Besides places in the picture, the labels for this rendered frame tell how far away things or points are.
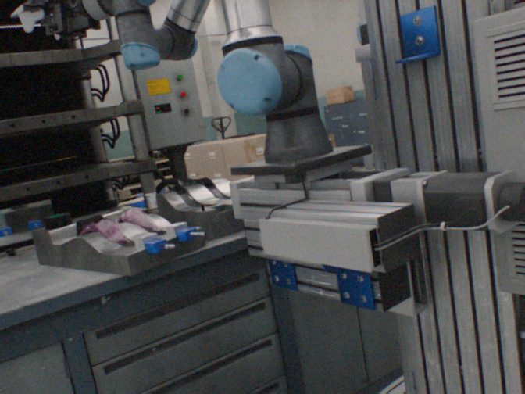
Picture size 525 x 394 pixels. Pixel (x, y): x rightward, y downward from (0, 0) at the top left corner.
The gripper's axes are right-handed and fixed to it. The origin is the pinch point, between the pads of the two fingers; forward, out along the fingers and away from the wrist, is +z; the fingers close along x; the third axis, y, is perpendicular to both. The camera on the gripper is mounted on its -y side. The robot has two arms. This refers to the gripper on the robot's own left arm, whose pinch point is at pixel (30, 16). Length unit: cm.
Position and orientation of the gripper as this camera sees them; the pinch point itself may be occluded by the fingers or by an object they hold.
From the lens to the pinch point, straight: 136.9
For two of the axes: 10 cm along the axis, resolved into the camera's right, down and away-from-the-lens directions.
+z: -8.9, 0.8, 4.6
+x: 4.5, -0.8, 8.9
